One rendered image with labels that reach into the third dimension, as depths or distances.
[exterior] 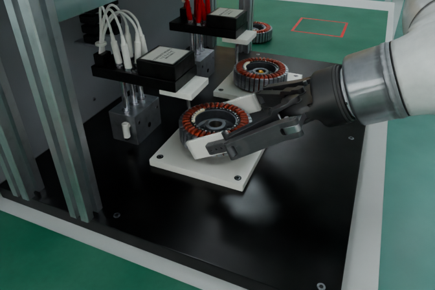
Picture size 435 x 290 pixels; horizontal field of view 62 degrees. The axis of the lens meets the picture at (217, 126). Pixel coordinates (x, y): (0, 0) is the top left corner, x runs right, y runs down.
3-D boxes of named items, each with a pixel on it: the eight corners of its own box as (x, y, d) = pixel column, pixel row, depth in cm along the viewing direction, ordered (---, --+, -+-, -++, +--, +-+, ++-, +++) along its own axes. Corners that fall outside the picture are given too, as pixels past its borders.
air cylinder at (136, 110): (162, 123, 66) (159, 96, 63) (138, 145, 60) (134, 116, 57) (138, 117, 67) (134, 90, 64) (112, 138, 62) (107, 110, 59)
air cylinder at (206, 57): (215, 72, 84) (214, 48, 81) (200, 85, 79) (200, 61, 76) (195, 68, 86) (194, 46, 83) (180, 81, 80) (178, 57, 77)
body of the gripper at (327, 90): (356, 134, 43) (285, 148, 48) (362, 102, 50) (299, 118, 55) (335, 78, 41) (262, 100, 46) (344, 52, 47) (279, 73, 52)
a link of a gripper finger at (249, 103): (253, 94, 57) (254, 92, 58) (217, 105, 61) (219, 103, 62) (260, 111, 58) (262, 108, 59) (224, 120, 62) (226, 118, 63)
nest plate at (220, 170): (272, 136, 62) (272, 129, 62) (242, 191, 51) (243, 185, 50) (193, 118, 67) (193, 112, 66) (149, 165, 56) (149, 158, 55)
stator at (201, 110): (259, 127, 60) (261, 107, 58) (236, 167, 51) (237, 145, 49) (199, 113, 64) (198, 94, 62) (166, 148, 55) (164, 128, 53)
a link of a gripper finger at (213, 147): (243, 144, 48) (235, 156, 46) (212, 151, 51) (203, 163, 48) (238, 134, 48) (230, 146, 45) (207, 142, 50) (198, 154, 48)
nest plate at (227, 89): (301, 79, 81) (302, 74, 80) (285, 111, 69) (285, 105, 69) (238, 68, 86) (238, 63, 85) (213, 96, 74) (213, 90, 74)
